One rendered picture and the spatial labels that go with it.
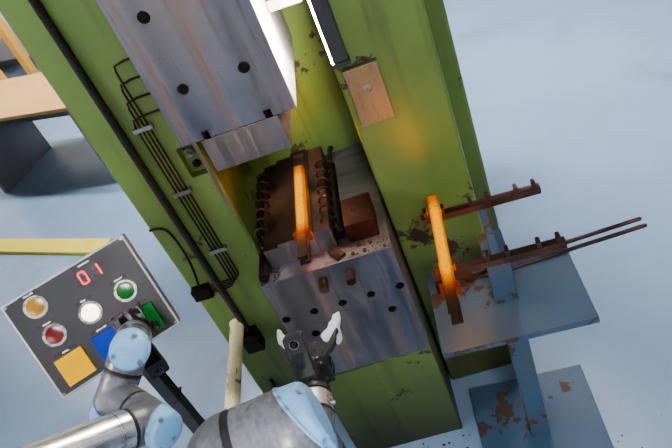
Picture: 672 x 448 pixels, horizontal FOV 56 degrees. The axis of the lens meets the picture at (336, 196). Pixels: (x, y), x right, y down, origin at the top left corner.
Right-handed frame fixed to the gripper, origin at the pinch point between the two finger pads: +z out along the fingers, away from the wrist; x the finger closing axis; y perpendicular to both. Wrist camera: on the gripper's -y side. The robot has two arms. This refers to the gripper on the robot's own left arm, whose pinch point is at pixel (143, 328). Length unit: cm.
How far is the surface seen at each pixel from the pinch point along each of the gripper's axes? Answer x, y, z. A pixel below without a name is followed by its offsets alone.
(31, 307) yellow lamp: 20.7, 18.4, 10.0
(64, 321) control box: 16.2, 11.1, 10.4
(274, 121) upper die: -52, 26, -13
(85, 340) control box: 14.7, 4.2, 10.4
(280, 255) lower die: -39.0, -5.1, 12.3
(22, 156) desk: 56, 120, 395
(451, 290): -63, -27, -31
